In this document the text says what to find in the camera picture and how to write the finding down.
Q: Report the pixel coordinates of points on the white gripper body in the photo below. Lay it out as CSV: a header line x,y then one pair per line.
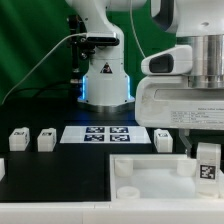
x,y
168,102

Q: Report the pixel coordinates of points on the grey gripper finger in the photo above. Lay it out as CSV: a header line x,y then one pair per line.
x,y
184,135

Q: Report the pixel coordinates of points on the white square table top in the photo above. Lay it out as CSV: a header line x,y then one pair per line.
x,y
162,176

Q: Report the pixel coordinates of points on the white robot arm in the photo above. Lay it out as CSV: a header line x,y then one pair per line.
x,y
197,23

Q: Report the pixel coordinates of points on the white sheet with tags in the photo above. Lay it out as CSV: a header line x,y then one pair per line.
x,y
105,135

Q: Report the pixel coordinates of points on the white left fence piece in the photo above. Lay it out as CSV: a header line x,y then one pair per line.
x,y
2,168

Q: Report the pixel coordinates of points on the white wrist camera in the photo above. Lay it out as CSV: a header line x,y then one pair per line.
x,y
174,61

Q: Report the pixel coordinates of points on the black camera on stand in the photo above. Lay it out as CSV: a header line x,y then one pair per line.
x,y
102,39

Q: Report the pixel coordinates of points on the white front fence rail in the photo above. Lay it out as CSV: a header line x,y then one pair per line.
x,y
117,212

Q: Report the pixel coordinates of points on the black camera stand pole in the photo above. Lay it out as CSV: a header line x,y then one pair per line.
x,y
76,26

